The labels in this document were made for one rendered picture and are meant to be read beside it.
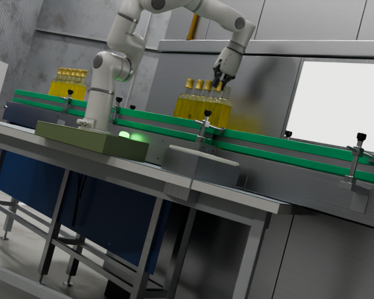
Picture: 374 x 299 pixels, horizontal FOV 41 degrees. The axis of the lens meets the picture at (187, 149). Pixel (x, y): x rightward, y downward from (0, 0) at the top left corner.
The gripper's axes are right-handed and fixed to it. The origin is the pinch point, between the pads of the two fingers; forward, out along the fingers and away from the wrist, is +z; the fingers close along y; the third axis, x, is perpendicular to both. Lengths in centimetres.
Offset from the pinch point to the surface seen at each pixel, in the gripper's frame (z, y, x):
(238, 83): -3.9, -12.0, -1.0
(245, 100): 1.5, -12.0, 7.0
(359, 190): 9, 12, 84
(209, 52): -11.2, -13.8, -29.1
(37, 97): 55, 13, -122
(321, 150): 4, 4, 62
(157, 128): 28.0, 13.5, -8.3
